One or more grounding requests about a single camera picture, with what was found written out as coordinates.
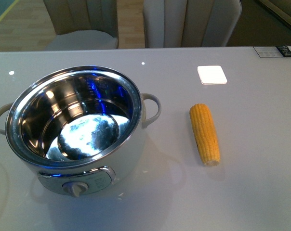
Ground yellow corn cob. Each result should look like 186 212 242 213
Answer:
189 103 220 167

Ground white electric cooking pot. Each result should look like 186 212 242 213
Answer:
0 65 161 197

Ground beige chair on right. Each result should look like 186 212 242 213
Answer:
143 0 242 48

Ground beige chair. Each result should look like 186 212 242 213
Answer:
143 0 242 48
44 0 119 51

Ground beige chair on left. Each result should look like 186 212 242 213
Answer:
44 0 119 51

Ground label sticker on table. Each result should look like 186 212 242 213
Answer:
253 45 291 58

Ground tan fabric sofa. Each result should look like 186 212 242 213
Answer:
256 0 291 28

